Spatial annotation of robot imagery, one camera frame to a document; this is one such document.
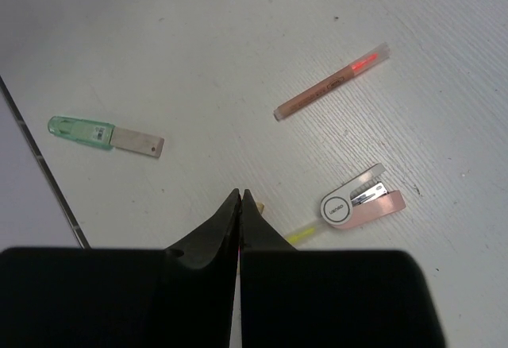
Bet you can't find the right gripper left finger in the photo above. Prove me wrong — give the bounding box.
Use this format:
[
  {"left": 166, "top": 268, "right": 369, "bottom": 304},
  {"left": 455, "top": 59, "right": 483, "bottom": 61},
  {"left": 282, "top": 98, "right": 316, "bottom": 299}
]
[{"left": 1, "top": 191, "right": 241, "bottom": 347}]

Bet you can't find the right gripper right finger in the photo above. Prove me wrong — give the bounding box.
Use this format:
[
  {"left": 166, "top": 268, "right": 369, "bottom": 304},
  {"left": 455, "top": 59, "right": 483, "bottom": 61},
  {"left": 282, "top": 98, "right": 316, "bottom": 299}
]
[{"left": 239, "top": 191, "right": 446, "bottom": 347}]

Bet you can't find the pink white mini stapler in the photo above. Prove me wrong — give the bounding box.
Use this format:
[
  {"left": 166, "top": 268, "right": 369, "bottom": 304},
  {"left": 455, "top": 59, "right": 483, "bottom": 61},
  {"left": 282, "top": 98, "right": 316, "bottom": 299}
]
[{"left": 320, "top": 163, "right": 406, "bottom": 230}]

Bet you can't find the green correction tape cap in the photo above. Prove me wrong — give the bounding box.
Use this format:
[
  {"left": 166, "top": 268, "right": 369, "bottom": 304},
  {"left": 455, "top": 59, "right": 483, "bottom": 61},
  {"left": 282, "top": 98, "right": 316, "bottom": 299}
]
[{"left": 48, "top": 116, "right": 115, "bottom": 150}]

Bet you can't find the yellow highlighter pen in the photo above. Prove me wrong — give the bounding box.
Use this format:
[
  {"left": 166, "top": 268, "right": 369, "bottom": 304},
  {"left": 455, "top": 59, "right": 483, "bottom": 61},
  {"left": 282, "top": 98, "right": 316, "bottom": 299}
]
[{"left": 284, "top": 220, "right": 327, "bottom": 246}]

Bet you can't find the small tan eraser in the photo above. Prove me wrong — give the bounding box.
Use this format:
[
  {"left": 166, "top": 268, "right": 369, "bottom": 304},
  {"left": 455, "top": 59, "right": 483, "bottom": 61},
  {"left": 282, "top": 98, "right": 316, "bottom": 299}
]
[{"left": 256, "top": 202, "right": 265, "bottom": 214}]

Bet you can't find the orange highlighter pen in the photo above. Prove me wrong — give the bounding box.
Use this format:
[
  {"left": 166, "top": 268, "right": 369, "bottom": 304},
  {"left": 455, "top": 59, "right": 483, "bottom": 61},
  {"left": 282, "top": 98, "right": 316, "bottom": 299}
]
[{"left": 274, "top": 43, "right": 391, "bottom": 121}]

